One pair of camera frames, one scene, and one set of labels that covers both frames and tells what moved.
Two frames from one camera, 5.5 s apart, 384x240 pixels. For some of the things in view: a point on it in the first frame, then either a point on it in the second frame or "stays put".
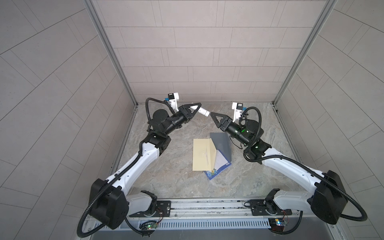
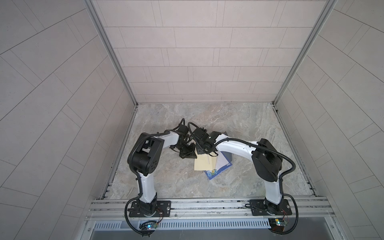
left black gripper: (183, 115) → (189, 154)
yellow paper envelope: (204, 154) stays put
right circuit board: (277, 224) stays put
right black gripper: (226, 118) → (199, 152)
